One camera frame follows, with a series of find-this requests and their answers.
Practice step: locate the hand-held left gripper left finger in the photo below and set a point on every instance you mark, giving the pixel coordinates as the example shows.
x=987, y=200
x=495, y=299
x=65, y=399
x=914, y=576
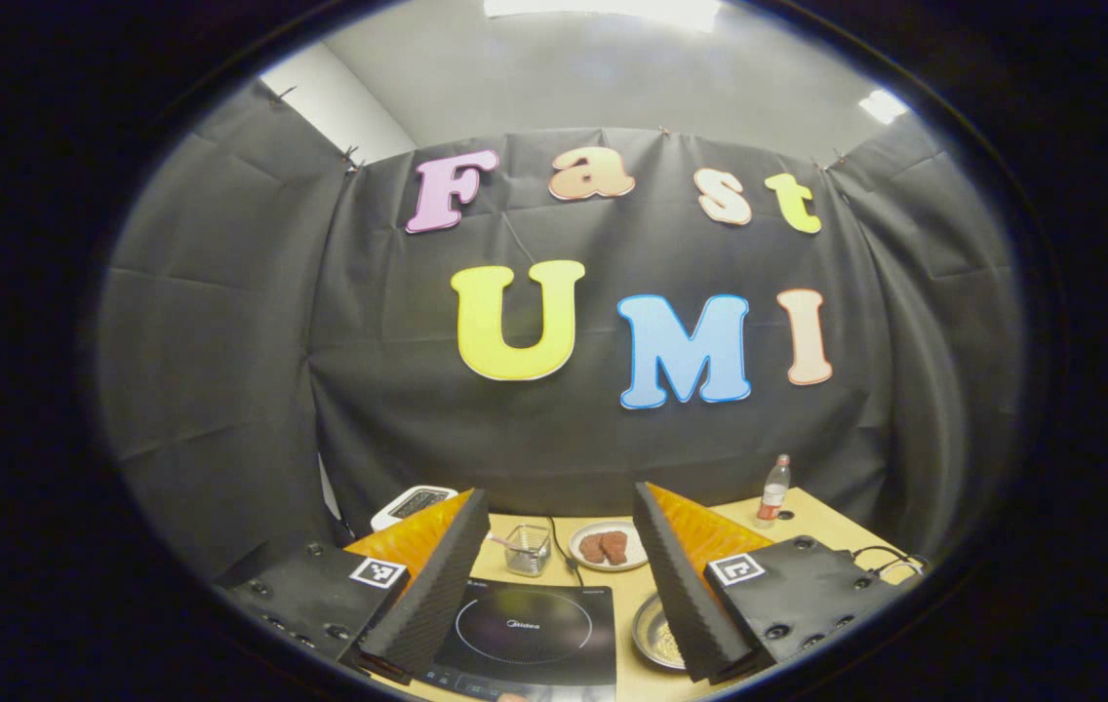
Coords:
x=437, y=585

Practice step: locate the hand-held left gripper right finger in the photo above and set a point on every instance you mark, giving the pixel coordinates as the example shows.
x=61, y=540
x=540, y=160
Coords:
x=676, y=595

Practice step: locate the black induction cooktop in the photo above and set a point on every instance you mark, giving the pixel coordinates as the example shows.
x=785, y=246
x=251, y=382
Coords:
x=525, y=634

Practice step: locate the pile of soybeans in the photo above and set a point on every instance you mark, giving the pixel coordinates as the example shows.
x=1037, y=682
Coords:
x=671, y=642

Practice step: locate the round white plate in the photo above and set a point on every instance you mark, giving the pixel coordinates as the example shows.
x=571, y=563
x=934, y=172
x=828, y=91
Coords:
x=632, y=538

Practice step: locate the red meat slice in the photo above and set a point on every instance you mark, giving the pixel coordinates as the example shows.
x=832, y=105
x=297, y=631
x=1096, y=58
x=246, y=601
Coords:
x=592, y=548
x=615, y=547

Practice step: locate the white toaster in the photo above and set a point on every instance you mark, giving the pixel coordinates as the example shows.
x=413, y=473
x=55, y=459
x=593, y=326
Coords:
x=398, y=507

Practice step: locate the clear plastic water bottle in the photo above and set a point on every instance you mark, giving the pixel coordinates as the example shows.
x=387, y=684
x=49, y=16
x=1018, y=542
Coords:
x=774, y=492

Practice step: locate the black backdrop cloth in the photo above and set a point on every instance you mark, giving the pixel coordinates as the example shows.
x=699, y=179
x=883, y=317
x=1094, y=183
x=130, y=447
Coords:
x=222, y=341

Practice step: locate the small ceiling light panel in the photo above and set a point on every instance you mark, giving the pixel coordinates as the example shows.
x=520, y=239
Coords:
x=882, y=104

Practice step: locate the large ceiling light panel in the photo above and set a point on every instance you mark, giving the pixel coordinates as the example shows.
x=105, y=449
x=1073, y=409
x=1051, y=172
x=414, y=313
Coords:
x=603, y=8

